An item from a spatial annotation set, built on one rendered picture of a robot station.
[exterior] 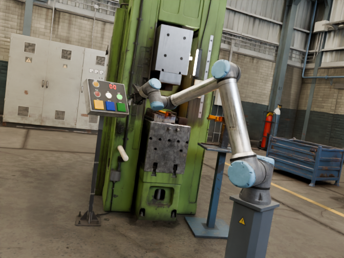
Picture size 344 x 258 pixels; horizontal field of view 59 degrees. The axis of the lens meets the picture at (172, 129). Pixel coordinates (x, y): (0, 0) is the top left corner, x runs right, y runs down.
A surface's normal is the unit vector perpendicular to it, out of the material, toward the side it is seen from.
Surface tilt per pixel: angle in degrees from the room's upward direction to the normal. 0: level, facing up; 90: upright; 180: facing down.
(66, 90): 90
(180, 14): 90
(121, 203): 90
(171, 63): 90
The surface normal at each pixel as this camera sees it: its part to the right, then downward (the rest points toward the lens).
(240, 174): -0.62, 0.06
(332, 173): 0.48, 0.15
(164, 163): 0.26, 0.13
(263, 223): 0.68, 0.17
